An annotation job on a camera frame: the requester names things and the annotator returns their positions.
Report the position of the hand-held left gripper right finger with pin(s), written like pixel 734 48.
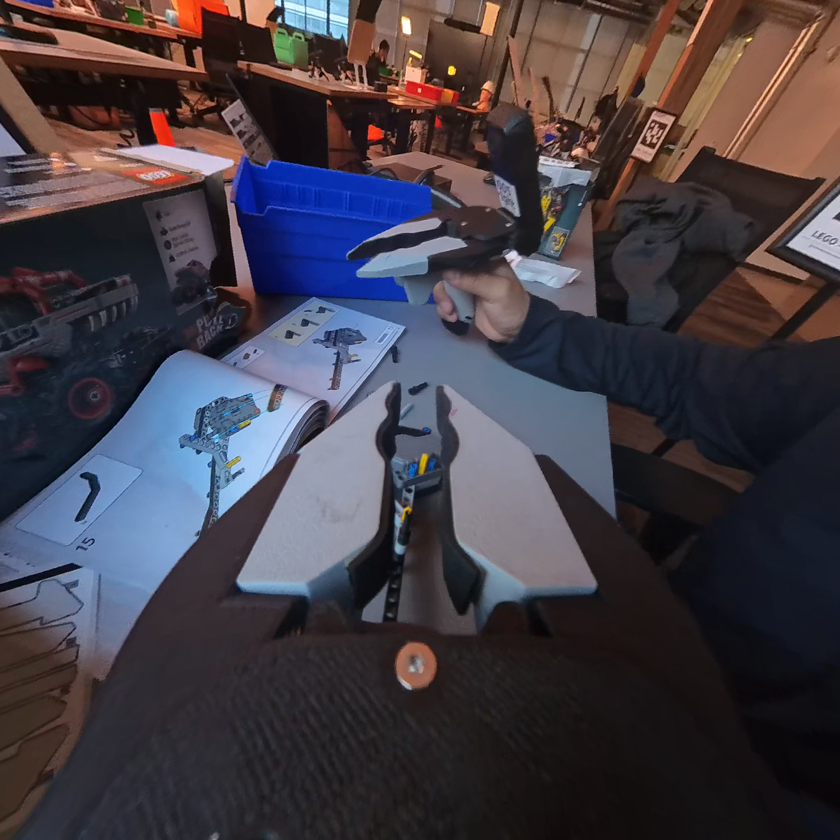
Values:
pixel 512 518

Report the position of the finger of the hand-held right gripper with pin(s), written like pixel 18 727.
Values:
pixel 413 233
pixel 400 264

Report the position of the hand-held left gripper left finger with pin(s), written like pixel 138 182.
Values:
pixel 308 512

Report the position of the grey black lego model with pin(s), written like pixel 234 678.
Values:
pixel 401 499

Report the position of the person's right forearm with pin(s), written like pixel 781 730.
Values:
pixel 656 374

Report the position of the black angled lego beam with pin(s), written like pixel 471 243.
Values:
pixel 413 430

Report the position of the black lego set box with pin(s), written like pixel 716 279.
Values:
pixel 98 262

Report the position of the person's right hand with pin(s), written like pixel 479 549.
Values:
pixel 499 302

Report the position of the clear plastic bag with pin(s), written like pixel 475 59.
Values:
pixel 544 270

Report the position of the blue plastic bin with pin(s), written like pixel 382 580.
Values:
pixel 315 229

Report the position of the red box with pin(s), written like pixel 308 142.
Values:
pixel 423 90

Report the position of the dark jacket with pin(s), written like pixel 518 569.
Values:
pixel 669 243

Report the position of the open instruction booklet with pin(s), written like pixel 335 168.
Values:
pixel 151 407

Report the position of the printed tag sign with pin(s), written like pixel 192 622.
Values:
pixel 654 134

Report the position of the small green bin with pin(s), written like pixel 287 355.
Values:
pixel 290 46

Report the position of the white paper sheet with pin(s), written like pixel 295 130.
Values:
pixel 177 159

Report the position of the person's dark clothed torso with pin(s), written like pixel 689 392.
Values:
pixel 768 577

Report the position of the black chair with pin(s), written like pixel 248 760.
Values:
pixel 781 197

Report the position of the tan sticker sheet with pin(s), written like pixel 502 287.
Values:
pixel 33 656

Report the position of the framed sign stand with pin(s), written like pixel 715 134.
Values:
pixel 814 236

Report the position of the wooden post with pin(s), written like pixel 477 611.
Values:
pixel 695 59

